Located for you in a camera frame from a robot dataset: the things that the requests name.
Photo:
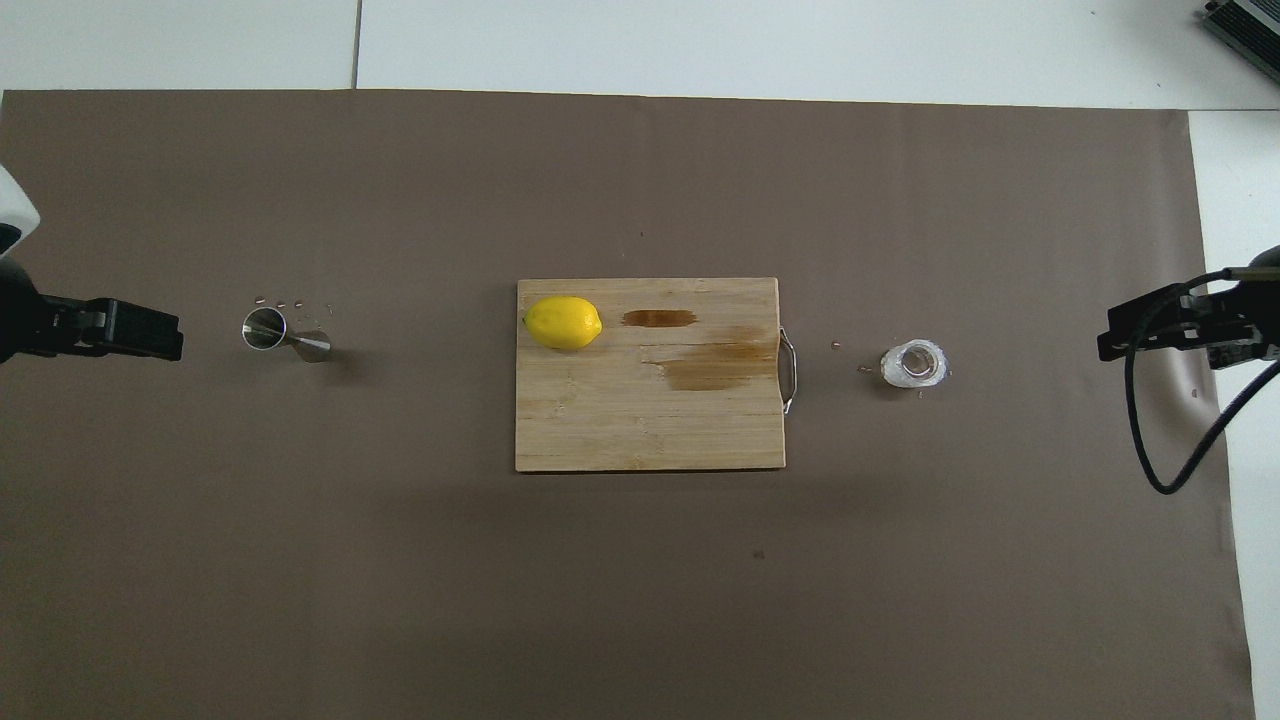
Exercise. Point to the steel double jigger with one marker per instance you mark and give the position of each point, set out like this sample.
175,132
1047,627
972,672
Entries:
265,328

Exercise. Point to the grey metal device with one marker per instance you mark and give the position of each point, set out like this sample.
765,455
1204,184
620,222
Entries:
1250,22

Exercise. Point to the brown paper table mat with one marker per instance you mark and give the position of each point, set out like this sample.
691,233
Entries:
400,560

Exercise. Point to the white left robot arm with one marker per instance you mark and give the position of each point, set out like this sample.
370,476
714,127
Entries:
12,215

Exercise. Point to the wooden cutting board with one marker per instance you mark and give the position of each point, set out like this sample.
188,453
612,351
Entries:
650,430

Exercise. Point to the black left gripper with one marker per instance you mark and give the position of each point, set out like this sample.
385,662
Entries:
25,320

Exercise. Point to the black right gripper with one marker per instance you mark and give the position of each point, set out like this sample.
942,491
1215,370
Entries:
1235,310

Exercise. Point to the yellow lemon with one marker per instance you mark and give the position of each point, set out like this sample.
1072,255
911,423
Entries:
562,323

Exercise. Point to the clear textured glass cup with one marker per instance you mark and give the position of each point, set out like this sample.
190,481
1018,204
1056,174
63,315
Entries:
913,365

